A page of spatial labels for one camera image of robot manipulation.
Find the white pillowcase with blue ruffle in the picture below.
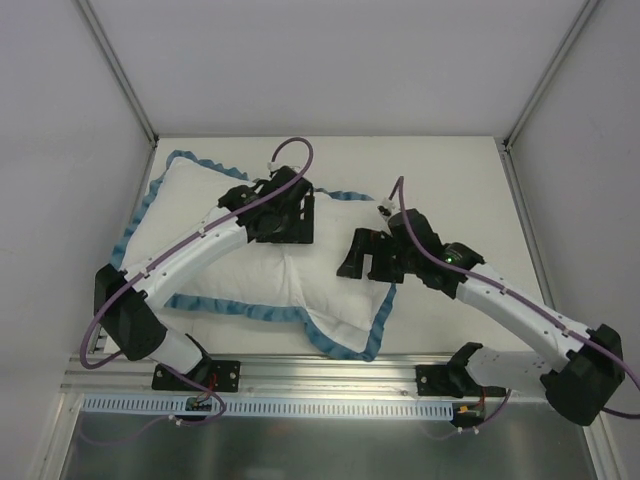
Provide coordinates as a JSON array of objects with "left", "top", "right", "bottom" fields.
[{"left": 110, "top": 151, "right": 396, "bottom": 361}]

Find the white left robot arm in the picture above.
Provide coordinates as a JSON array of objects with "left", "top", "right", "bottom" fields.
[{"left": 94, "top": 166, "right": 314, "bottom": 390}]

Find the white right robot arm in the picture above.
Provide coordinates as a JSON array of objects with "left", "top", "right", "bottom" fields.
[{"left": 336, "top": 209, "right": 625, "bottom": 426}]

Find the aluminium mounting rail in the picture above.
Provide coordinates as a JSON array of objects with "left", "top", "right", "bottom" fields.
[{"left": 60, "top": 354, "right": 449, "bottom": 401}]

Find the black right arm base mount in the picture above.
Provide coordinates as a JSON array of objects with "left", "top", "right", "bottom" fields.
[{"left": 415, "top": 342, "right": 483, "bottom": 399}]

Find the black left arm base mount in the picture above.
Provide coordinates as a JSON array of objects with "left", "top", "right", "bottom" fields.
[{"left": 151, "top": 360, "right": 241, "bottom": 393}]

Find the white slotted cable duct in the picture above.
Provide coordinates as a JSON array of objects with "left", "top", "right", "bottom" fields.
[{"left": 82, "top": 394, "right": 454, "bottom": 422}]

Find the left aluminium frame post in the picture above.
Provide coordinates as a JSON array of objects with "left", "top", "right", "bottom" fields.
[{"left": 72, "top": 0, "right": 159, "bottom": 147}]

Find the aluminium frame post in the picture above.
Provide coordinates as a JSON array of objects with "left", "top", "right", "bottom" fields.
[
  {"left": 72, "top": 0, "right": 159, "bottom": 147},
  {"left": 502, "top": 0, "right": 602, "bottom": 151}
]

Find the right aluminium frame post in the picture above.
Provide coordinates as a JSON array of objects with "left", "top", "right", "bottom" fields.
[{"left": 502, "top": 0, "right": 602, "bottom": 151}]

